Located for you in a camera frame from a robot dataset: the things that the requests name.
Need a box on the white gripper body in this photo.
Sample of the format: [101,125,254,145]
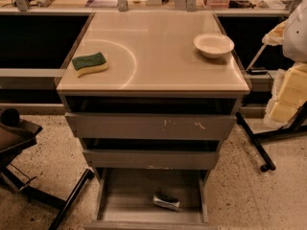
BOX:
[264,62,307,128]

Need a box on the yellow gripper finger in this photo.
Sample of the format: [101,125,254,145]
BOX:
[262,21,286,46]

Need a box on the silver redbull can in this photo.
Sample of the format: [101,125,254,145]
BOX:
[153,193,180,211]

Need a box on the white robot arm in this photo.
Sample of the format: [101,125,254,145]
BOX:
[262,0,307,128]

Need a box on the grey drawer cabinet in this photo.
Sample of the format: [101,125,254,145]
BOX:
[53,10,253,230]

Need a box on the grey open bottom drawer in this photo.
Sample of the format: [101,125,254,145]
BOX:
[84,169,218,230]

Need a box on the grey middle drawer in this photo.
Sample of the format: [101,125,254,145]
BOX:
[83,149,219,170]

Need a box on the grey top drawer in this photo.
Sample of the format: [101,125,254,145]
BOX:
[65,113,235,140]

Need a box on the white ceramic bowl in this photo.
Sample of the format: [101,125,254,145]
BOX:
[194,34,234,59]

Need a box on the green yellow sponge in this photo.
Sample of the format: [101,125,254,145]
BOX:
[72,52,107,78]

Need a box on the black stand left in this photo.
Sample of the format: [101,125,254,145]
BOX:
[0,115,93,230]

